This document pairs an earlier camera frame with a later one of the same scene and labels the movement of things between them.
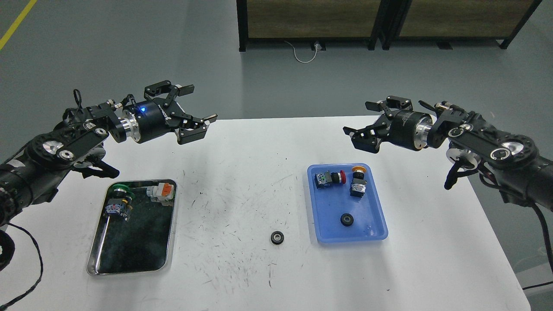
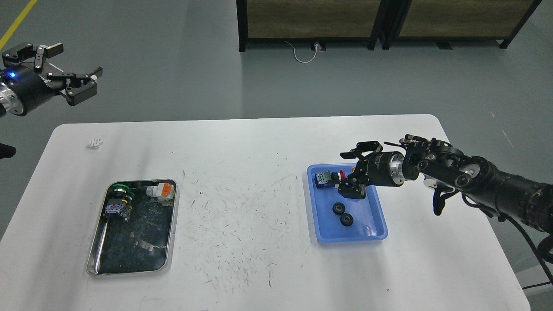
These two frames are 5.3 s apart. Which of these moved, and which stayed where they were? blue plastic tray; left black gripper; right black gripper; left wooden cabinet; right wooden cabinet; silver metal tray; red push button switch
Moved: left black gripper; right black gripper
Stayed: right wooden cabinet; silver metal tray; red push button switch; left wooden cabinet; blue plastic tray
